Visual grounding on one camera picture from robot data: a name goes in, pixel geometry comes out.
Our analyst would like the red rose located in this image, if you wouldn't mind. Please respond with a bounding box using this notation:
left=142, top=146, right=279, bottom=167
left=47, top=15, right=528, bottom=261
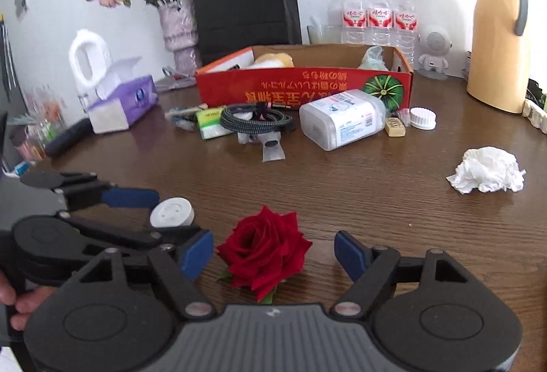
left=216, top=205, right=313, bottom=304

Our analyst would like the white tissue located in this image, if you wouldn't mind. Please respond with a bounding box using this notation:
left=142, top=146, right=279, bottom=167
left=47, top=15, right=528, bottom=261
left=446, top=147, right=526, bottom=194

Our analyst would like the green tissue packet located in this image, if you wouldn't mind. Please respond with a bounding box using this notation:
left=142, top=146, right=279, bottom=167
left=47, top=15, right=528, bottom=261
left=196, top=107, right=236, bottom=141

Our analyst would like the white wet wipes pack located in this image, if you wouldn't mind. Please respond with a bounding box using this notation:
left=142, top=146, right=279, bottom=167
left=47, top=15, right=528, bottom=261
left=299, top=92, right=391, bottom=151

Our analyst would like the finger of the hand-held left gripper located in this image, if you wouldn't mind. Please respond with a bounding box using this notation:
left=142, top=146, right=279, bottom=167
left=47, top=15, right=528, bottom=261
left=57, top=210, right=201, bottom=255
left=21, top=171, right=160, bottom=211

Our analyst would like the white round plastic cap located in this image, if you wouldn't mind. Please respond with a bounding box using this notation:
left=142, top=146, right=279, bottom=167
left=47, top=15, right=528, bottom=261
left=149, top=197, right=195, bottom=228

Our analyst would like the water bottle red label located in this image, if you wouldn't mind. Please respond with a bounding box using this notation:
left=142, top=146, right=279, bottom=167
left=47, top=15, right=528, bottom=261
left=329, top=0, right=367, bottom=46
left=392, top=0, right=418, bottom=65
left=365, top=0, right=394, bottom=47

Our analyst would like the person's left hand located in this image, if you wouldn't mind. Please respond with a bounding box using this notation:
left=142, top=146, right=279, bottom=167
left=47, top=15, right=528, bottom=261
left=0, top=270, right=58, bottom=332

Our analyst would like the yellow white plush toy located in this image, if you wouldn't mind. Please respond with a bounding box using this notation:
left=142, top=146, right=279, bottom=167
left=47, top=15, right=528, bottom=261
left=250, top=52, right=295, bottom=69

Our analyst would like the white plastic jug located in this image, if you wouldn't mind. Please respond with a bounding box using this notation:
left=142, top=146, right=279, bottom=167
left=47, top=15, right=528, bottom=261
left=68, top=29, right=112, bottom=93

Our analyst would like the packaged toothbrush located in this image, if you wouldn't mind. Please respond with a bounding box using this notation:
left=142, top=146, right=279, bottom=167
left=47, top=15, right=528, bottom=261
left=166, top=105, right=206, bottom=129

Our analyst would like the white robot speaker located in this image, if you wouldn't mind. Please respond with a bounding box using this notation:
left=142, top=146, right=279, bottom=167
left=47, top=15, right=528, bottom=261
left=416, top=25, right=454, bottom=80

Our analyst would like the clear plastic packet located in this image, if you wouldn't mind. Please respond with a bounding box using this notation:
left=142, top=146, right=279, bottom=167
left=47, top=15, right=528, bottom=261
left=237, top=130, right=286, bottom=163

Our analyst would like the yellow thermos jug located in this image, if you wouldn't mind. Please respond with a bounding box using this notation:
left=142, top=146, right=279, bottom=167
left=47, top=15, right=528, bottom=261
left=466, top=0, right=531, bottom=114

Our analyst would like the red cardboard box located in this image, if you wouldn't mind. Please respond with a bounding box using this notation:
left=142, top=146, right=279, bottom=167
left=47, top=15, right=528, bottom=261
left=196, top=44, right=414, bottom=111

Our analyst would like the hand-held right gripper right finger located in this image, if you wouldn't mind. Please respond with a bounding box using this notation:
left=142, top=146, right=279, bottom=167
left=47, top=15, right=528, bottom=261
left=331, top=229, right=471, bottom=320

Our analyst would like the printed drinking glass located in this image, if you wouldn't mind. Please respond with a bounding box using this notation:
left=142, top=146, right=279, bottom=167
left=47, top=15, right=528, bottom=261
left=26, top=86, right=65, bottom=142
left=9, top=124, right=43, bottom=161

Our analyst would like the white round brush head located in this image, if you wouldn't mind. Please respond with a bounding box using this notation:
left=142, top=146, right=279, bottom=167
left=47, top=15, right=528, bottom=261
left=408, top=107, right=437, bottom=129

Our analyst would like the purple tissue box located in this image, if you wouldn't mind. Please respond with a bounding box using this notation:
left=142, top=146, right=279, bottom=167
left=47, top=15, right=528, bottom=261
left=88, top=56, right=160, bottom=134

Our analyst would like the pale purple vase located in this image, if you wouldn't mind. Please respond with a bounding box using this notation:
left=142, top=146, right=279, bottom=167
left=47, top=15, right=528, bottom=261
left=158, top=0, right=201, bottom=74

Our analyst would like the pale green plastic bag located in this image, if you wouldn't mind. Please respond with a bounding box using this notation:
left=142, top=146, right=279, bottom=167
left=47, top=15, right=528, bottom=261
left=357, top=46, right=391, bottom=71

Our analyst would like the clear glass beaker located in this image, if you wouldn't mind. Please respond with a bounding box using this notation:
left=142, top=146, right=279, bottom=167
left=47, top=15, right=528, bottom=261
left=308, top=24, right=343, bottom=46

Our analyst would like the braided cable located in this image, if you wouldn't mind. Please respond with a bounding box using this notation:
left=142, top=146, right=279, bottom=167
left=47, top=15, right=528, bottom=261
left=220, top=103, right=295, bottom=134

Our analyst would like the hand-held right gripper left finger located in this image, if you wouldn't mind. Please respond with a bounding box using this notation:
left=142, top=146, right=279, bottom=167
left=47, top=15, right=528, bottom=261
left=77, top=229, right=216, bottom=321

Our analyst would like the white power strip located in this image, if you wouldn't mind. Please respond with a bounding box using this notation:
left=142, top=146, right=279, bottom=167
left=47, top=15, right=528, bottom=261
left=522, top=99, right=547, bottom=131

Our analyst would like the black oblong case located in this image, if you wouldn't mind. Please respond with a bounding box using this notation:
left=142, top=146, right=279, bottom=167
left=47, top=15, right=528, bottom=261
left=45, top=118, right=92, bottom=158

